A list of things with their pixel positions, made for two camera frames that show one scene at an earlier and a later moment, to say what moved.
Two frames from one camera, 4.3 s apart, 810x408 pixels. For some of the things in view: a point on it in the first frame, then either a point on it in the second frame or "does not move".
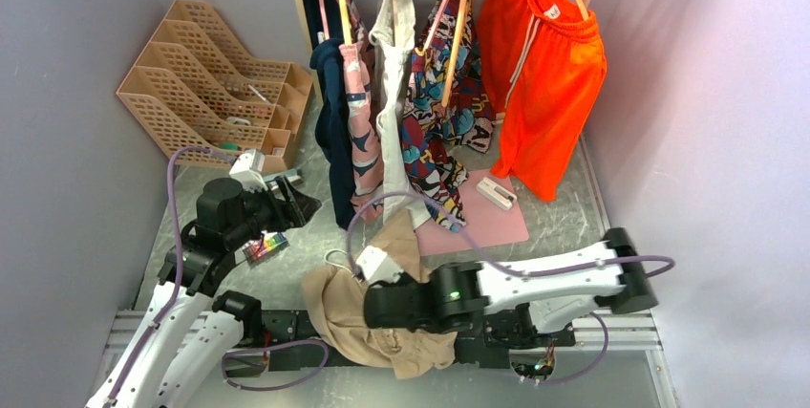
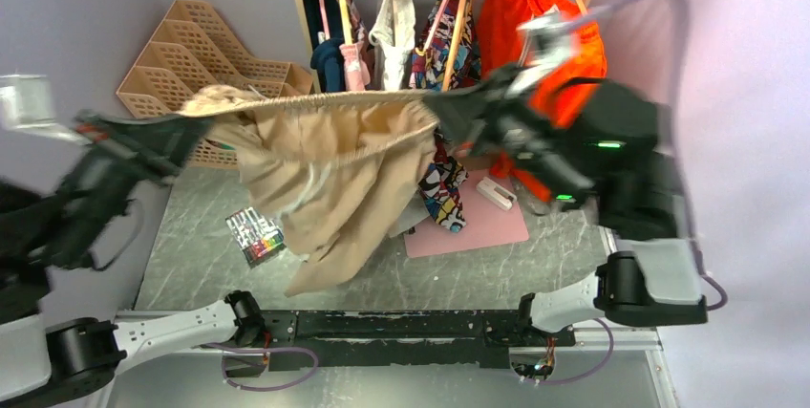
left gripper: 300,204 → 155,147
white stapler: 496,193 does not move
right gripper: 406,279 → 472,116
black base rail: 289,343 does not move
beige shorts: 334,300 → 333,175
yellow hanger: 344,7 does not move
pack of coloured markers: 266,242 does not move
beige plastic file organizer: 203,97 does not move
